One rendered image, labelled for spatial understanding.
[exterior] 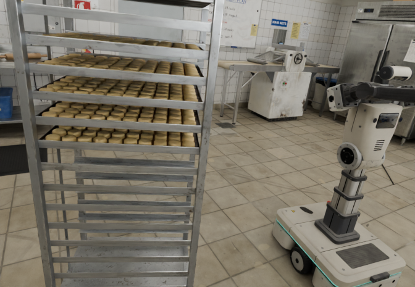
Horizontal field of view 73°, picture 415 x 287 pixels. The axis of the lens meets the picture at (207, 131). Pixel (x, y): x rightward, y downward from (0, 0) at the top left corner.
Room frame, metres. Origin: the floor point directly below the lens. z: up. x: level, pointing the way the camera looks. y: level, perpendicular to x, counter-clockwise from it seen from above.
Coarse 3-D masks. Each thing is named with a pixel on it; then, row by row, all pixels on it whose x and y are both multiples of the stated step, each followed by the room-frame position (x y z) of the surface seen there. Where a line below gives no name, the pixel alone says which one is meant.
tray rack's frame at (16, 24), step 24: (72, 24) 1.33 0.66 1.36; (24, 48) 0.89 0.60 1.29; (48, 48) 1.10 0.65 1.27; (72, 48) 1.32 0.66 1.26; (24, 72) 0.87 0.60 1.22; (24, 96) 0.87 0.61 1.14; (24, 120) 0.87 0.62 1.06; (48, 240) 0.89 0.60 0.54; (48, 264) 0.87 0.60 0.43; (72, 264) 1.14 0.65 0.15; (96, 264) 1.15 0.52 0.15; (120, 264) 1.17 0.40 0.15; (144, 264) 1.19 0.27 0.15; (168, 264) 1.20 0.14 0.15
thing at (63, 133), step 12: (60, 132) 1.01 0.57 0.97; (72, 132) 1.02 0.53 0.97; (84, 132) 1.03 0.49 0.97; (96, 132) 1.09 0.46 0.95; (108, 132) 1.05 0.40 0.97; (120, 132) 1.07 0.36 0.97; (132, 132) 1.08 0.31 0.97; (144, 132) 1.11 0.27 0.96; (156, 132) 1.12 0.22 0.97; (168, 132) 1.17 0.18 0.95; (180, 132) 1.19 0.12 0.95; (144, 144) 0.98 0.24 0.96; (156, 144) 1.00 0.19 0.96; (168, 144) 1.02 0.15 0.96; (180, 144) 1.03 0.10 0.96; (192, 144) 1.02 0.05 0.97
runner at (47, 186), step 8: (48, 184) 0.90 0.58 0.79; (56, 184) 0.91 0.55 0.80; (64, 184) 0.91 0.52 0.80; (72, 184) 0.92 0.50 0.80; (112, 192) 0.94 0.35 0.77; (120, 192) 0.94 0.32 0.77; (128, 192) 0.95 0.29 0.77; (136, 192) 0.95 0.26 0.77; (144, 192) 0.96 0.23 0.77; (152, 192) 0.96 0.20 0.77; (160, 192) 0.96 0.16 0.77; (168, 192) 0.97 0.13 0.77; (176, 192) 0.97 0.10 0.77; (184, 192) 0.98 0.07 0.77; (192, 192) 0.98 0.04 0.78
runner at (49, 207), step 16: (48, 208) 0.90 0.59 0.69; (64, 208) 0.91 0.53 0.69; (80, 208) 0.92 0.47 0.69; (96, 208) 0.93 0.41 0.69; (112, 208) 0.94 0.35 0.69; (128, 208) 0.95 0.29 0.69; (144, 208) 0.96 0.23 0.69; (160, 208) 0.96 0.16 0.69; (176, 208) 0.97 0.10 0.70; (192, 208) 0.98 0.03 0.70
